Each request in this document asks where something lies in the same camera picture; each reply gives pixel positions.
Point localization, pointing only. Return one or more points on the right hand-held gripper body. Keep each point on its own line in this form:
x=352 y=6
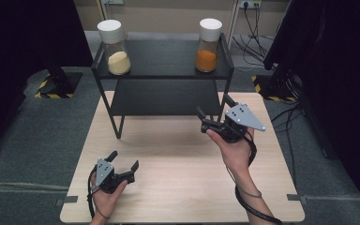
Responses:
x=242 y=118

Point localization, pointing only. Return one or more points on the person's right hand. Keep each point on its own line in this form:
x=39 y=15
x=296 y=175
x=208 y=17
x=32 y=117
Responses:
x=236 y=153

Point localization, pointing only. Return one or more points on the person's left hand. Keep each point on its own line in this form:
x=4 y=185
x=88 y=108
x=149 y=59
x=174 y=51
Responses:
x=107 y=201

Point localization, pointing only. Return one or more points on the black curtain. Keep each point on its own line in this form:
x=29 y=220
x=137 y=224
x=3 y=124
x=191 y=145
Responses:
x=18 y=47
x=340 y=62

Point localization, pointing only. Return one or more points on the grey tape strip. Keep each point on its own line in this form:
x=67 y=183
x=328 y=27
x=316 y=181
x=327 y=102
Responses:
x=296 y=198
x=66 y=200

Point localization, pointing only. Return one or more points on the white wall socket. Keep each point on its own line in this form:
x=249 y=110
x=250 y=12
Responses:
x=250 y=3

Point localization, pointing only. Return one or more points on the white upright post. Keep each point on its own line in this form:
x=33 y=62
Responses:
x=103 y=12
x=233 y=28

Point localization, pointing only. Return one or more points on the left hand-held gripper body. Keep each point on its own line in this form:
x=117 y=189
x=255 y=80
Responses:
x=104 y=175

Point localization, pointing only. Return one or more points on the jar of pale yellow powder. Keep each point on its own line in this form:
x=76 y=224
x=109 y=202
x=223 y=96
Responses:
x=116 y=53

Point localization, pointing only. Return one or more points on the black stand base, striped edge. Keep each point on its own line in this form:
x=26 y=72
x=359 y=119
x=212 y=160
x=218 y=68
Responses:
x=270 y=90
x=63 y=83

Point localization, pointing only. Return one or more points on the jar of orange powder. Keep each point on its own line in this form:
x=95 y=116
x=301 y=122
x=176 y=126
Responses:
x=207 y=50

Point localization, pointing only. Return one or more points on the black two-tier shelf rack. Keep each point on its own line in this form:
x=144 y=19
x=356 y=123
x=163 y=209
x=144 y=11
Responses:
x=164 y=59

